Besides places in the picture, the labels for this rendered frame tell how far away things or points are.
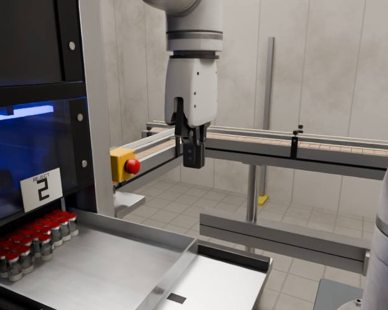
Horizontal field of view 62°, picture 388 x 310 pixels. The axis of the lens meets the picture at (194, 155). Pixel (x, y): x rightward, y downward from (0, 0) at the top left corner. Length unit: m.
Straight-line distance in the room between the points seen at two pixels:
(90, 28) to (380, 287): 0.67
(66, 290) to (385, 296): 0.47
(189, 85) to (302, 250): 1.16
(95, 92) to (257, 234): 1.03
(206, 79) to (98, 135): 0.35
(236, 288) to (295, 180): 2.55
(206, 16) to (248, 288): 0.43
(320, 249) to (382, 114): 1.65
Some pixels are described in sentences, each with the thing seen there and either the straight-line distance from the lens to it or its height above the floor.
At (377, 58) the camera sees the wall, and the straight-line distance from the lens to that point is 2.89.
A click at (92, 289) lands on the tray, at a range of 0.61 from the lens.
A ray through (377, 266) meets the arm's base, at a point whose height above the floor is 1.00.
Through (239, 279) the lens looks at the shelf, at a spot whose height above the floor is 0.88.
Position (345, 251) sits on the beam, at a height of 0.52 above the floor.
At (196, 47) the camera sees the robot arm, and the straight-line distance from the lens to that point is 0.46.
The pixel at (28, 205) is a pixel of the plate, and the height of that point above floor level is 1.00.
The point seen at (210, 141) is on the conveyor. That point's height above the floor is 0.92.
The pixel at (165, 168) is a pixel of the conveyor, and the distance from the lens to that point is 1.24.
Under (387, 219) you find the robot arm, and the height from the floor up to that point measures 1.06.
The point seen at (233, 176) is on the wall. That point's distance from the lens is 3.27.
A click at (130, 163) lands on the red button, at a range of 0.81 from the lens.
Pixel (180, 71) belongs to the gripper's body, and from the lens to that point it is 0.46.
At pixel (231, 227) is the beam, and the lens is 1.55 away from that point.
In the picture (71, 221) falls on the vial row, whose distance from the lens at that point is 0.76.
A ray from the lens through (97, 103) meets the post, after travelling 0.74.
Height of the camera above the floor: 1.24
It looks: 16 degrees down
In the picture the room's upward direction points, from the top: straight up
